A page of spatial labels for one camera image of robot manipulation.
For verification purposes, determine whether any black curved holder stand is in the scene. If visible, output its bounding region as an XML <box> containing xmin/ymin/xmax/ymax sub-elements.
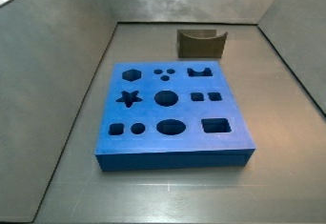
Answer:
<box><xmin>176</xmin><ymin>30</ymin><xmax>228</xmax><ymax>58</ymax></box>

